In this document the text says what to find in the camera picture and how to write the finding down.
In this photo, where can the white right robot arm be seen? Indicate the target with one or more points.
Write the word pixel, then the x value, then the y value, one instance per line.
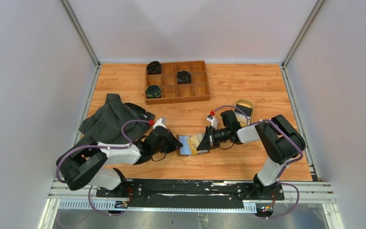
pixel 282 143

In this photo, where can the brown leather card holder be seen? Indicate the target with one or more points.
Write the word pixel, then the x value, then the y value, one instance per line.
pixel 185 150

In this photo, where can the yellow oval card tray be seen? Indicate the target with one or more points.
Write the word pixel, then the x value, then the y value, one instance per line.
pixel 244 101

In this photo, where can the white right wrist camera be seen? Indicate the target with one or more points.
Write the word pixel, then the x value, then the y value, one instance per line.
pixel 213 121

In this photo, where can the credit cards in tray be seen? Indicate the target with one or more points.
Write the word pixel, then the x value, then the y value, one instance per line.
pixel 243 114

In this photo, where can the black coiled belt middle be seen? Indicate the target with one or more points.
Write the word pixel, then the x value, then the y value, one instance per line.
pixel 183 77

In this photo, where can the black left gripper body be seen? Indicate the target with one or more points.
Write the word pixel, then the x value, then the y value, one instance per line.
pixel 163 148

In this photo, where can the black coiled belt top-left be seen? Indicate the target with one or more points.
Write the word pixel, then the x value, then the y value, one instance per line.
pixel 154 67

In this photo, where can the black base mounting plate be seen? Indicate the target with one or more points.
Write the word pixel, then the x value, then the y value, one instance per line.
pixel 191 194

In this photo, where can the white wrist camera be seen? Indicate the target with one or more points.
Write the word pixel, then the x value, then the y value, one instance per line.
pixel 160 122
pixel 213 121

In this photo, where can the black-green coiled belt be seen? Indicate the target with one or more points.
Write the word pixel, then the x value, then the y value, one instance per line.
pixel 153 92

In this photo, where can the dark grey dotted cloth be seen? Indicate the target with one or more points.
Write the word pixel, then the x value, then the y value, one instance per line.
pixel 105 125

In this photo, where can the wooden compartment tray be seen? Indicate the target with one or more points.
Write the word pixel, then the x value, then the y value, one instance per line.
pixel 176 82

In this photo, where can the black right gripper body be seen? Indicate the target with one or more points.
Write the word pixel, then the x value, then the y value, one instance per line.
pixel 217 136

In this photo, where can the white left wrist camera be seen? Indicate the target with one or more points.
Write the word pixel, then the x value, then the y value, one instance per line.
pixel 160 122

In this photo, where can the gold VIP card 8841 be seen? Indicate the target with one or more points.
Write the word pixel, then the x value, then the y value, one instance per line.
pixel 195 142

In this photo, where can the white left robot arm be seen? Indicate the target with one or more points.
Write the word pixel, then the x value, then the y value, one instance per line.
pixel 86 163

